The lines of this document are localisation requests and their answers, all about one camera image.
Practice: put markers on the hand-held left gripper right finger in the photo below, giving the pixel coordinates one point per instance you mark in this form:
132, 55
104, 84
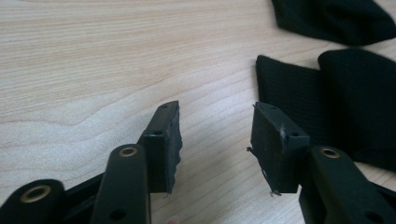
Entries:
274, 149

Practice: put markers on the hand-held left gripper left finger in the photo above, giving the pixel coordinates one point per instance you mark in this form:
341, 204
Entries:
160, 155

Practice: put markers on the black ribbed sock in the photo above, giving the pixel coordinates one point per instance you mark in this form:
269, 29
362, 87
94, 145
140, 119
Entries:
351, 102

